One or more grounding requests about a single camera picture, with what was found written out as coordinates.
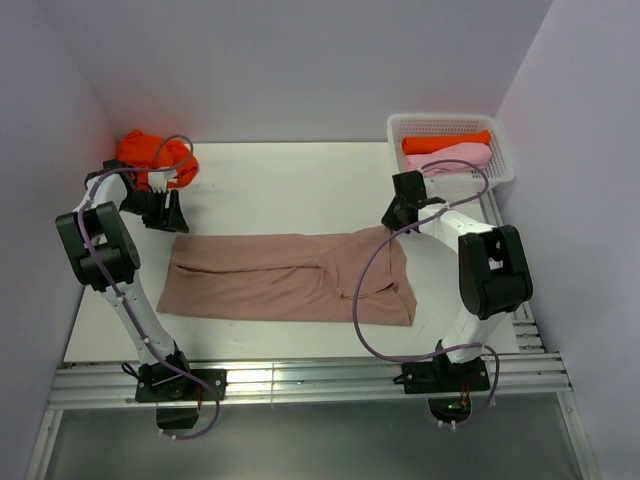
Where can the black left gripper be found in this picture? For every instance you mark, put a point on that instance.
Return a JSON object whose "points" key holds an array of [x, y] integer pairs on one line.
{"points": [[171, 218]]}

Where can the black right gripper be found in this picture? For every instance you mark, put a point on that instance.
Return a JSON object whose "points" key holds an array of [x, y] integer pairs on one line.
{"points": [[390, 220]]}

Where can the dusty pink t-shirt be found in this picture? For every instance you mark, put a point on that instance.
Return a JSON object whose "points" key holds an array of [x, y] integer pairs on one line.
{"points": [[291, 277]]}

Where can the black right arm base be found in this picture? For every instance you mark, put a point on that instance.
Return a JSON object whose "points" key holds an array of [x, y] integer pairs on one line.
{"points": [[439, 376]]}

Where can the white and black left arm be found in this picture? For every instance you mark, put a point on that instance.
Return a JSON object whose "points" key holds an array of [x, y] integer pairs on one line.
{"points": [[104, 257]]}

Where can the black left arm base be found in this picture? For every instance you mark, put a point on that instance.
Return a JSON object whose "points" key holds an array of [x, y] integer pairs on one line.
{"points": [[178, 399]]}

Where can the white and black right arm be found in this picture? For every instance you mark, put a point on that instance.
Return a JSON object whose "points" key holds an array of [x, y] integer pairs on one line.
{"points": [[493, 275]]}

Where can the rolled orange t-shirt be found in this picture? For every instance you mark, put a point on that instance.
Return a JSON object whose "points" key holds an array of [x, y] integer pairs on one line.
{"points": [[429, 144]]}

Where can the crumpled orange t-shirt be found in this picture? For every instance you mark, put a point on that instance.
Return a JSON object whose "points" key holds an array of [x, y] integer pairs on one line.
{"points": [[152, 153]]}

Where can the rolled light pink t-shirt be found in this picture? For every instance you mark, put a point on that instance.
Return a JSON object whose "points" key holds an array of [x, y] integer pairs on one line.
{"points": [[465, 157]]}

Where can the white perforated plastic basket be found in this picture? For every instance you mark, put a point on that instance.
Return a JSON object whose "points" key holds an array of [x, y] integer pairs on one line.
{"points": [[499, 170]]}

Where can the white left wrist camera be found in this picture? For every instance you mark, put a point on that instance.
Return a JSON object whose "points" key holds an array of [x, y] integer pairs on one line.
{"points": [[160, 181]]}

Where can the aluminium frame rail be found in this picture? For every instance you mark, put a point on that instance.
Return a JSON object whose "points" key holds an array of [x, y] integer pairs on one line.
{"points": [[104, 385]]}

